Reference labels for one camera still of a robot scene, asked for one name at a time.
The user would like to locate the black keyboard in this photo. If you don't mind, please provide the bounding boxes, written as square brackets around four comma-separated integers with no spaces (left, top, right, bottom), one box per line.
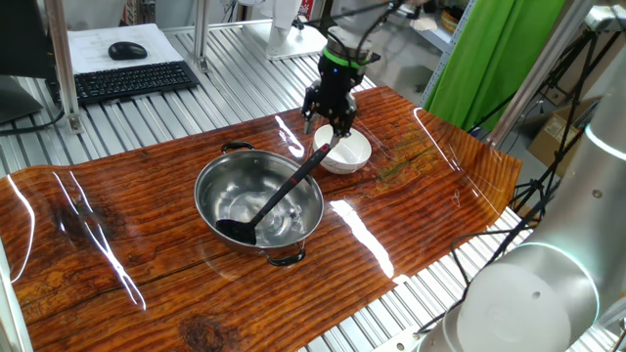
[46,61,201,107]

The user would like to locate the stainless steel pot black handles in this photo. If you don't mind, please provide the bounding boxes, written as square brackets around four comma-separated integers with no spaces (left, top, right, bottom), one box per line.
[194,140,326,268]

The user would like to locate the black monitor cable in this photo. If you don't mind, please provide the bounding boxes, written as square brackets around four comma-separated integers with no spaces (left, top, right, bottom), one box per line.
[0,110,67,137]

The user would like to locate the aluminium frame strut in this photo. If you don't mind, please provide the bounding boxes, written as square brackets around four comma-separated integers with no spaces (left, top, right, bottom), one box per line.
[486,0,601,148]

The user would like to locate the white ceramic bowl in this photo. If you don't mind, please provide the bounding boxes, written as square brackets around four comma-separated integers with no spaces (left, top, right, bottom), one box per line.
[312,123,373,176]

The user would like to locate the white stand with base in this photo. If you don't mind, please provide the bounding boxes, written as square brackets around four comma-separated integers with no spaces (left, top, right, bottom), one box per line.
[242,0,329,63]

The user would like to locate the black monitor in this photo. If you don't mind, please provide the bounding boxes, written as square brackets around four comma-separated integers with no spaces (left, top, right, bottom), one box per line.
[0,0,58,126]

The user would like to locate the silver camera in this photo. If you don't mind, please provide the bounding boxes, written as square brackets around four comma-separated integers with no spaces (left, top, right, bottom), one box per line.
[584,4,626,33]

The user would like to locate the glossy wood grain mat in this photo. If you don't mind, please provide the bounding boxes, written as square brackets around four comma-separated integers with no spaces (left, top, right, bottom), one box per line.
[0,86,523,352]

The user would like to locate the cardboard box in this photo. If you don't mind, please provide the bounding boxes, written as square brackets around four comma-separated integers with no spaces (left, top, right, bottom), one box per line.
[526,100,607,177]

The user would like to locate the white metal shelf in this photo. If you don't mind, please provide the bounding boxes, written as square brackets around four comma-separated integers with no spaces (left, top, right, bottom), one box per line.
[405,9,471,107]

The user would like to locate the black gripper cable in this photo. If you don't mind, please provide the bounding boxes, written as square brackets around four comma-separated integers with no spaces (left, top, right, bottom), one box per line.
[292,0,407,66]

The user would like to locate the green flange ring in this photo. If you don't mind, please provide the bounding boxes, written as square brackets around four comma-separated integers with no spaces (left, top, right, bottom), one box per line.
[321,46,369,69]

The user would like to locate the black tripod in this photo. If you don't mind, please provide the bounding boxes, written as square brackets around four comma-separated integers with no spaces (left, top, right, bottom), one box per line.
[508,28,626,216]

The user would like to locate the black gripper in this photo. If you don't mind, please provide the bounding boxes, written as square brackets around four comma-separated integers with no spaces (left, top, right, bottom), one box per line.
[300,62,367,148]

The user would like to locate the aluminium frame post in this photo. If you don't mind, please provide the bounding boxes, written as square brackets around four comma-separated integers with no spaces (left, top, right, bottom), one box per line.
[44,0,84,134]
[193,0,212,73]
[0,239,33,352]

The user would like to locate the black computer mouse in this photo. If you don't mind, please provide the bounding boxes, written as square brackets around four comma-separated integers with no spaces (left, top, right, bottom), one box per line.
[108,41,149,62]

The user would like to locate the white paper sheet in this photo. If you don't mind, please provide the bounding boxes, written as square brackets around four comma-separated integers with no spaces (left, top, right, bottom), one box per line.
[67,22,185,75]

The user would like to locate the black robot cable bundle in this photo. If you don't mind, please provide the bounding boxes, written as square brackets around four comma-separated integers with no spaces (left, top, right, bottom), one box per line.
[413,185,544,338]

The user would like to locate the green cloth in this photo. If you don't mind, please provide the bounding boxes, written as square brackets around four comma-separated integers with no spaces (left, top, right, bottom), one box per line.
[423,0,568,133]

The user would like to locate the black ladle with red band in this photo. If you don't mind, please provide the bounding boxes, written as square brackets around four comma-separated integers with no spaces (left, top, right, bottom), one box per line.
[215,143,334,246]

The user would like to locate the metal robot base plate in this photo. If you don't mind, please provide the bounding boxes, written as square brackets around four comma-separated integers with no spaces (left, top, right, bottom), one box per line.
[371,326,427,352]

